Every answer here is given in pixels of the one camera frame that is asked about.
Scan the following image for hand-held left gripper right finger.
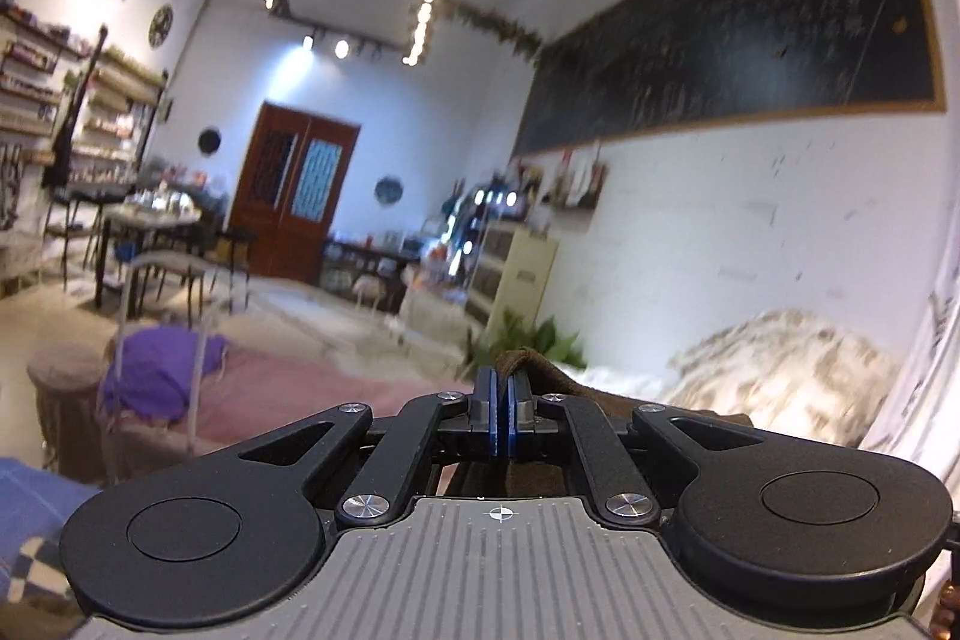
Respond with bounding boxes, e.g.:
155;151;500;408
508;371;767;531

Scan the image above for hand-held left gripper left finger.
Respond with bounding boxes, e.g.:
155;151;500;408
238;368;500;531

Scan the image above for brown small garment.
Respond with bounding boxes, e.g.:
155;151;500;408
448;346;755;500

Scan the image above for green potted plant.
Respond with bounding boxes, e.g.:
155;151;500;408
472;308;587;372

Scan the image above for cream cabinet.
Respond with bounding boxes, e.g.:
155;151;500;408
465;220;560;342

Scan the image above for pink bed cover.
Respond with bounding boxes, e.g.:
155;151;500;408
97;340;482;485

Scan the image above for low dark side table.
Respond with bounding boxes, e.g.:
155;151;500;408
322;235;422;305

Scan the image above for white furry blanket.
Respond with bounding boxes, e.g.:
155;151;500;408
664;308;902;450

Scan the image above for brown wooden double door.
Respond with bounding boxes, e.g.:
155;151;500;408
227;101;362;287

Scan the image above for purple cloth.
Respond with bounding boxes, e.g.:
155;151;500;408
101;326;229;422

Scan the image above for dark table with tableware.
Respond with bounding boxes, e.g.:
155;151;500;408
96;199;220;311

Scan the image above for dried leaf garland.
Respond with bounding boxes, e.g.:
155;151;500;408
442;0;543;61

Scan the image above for round grey stool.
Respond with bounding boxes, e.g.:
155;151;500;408
28;344;107;470

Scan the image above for large black chalkboard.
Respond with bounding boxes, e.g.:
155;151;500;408
512;0;947;158

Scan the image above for blue checked cloth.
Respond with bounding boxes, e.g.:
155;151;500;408
0;456;103;633

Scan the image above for small wall shelf with bottles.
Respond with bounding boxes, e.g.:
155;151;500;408
551;141;609;211

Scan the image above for metal frame chair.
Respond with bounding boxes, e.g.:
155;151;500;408
112;250;252;341

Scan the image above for wall shelves with goods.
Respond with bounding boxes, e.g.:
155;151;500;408
0;6;170;178

